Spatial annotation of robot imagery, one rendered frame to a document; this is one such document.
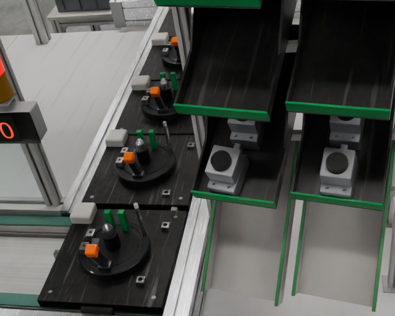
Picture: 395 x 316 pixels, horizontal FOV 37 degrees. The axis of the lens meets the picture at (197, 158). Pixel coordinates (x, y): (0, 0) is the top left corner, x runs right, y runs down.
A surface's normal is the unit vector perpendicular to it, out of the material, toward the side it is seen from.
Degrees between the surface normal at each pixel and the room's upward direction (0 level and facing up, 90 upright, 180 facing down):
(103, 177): 0
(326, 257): 45
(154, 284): 0
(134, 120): 0
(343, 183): 115
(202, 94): 25
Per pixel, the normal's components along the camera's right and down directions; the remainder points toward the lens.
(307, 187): -0.27, -0.43
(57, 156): -0.14, -0.77
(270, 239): -0.33, -0.10
